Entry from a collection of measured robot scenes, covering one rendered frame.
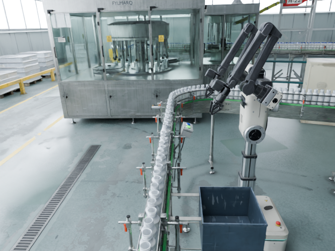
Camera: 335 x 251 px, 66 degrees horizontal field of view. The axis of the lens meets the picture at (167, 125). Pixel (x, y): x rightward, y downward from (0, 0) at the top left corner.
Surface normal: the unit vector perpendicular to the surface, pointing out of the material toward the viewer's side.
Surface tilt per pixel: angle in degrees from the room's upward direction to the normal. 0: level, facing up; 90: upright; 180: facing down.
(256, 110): 90
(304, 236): 0
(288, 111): 90
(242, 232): 90
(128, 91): 90
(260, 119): 101
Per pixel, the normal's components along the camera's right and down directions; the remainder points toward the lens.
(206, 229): -0.06, 0.36
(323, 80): -0.36, 0.35
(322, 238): -0.03, -0.93
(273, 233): -0.05, -0.61
